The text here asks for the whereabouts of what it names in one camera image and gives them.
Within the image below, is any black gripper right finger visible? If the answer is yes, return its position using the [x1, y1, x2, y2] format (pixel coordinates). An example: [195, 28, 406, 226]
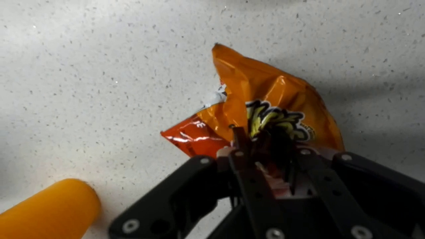
[296, 149, 425, 239]

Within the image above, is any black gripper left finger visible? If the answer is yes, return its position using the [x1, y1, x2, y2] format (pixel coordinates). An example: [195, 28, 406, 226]
[107, 155, 230, 239]

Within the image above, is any orange plastic cup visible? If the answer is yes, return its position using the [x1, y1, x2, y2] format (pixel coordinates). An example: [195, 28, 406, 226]
[0, 178, 101, 239]

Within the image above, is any orange snack packet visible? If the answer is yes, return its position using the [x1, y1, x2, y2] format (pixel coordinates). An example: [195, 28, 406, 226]
[160, 44, 344, 157]

